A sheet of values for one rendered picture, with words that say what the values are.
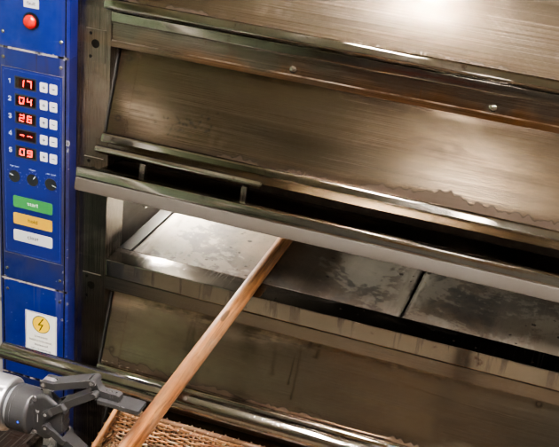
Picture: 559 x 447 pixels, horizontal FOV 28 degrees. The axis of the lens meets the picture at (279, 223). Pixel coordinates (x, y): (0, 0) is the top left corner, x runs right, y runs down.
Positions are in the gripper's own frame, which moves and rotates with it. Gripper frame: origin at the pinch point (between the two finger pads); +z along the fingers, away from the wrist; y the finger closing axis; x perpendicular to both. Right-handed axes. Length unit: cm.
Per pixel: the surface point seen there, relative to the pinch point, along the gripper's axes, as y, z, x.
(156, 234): 2, -27, -69
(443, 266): -21, 38, -39
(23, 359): 3.6, -28.6, -16.8
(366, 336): 4, 24, -54
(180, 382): -0.5, 1.1, -16.7
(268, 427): 3.4, 17.2, -16.4
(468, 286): 2, 39, -79
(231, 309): -1.1, 0.3, -42.5
